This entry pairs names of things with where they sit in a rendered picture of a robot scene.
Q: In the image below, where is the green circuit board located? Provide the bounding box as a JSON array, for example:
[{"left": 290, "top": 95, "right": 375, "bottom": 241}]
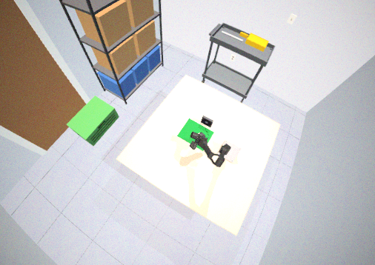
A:
[{"left": 177, "top": 119, "right": 214, "bottom": 144}]

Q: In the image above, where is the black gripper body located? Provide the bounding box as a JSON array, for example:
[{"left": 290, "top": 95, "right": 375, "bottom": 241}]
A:
[{"left": 189, "top": 132, "right": 205, "bottom": 150}]

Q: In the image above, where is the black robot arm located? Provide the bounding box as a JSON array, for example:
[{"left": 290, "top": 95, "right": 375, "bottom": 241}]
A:
[{"left": 190, "top": 132, "right": 231, "bottom": 167}]

